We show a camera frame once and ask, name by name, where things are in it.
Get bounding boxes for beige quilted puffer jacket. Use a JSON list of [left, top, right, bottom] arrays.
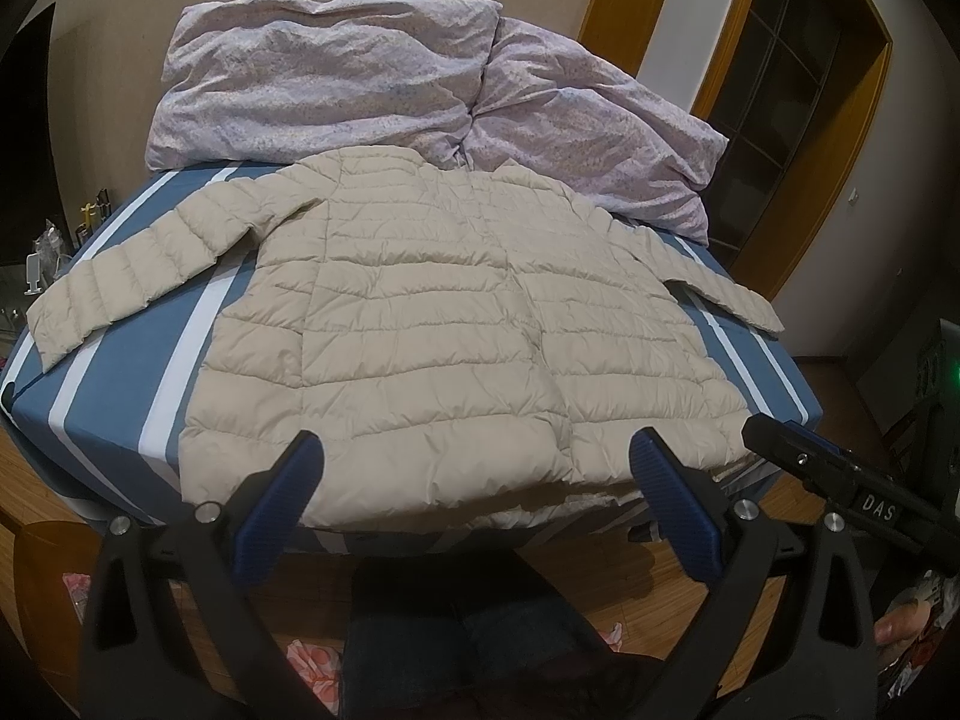
[[28, 146, 782, 533]]

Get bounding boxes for person's right hand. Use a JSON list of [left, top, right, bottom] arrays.
[[874, 601, 931, 647]]

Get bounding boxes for blue white striped bed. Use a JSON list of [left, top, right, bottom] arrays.
[[2, 163, 823, 556]]

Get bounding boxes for white phone stand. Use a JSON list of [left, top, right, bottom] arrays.
[[25, 250, 55, 296]]

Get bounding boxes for lilac floral duvet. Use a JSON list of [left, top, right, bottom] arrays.
[[145, 0, 727, 242]]

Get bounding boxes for wooden door frame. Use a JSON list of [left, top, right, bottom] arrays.
[[579, 0, 892, 298]]

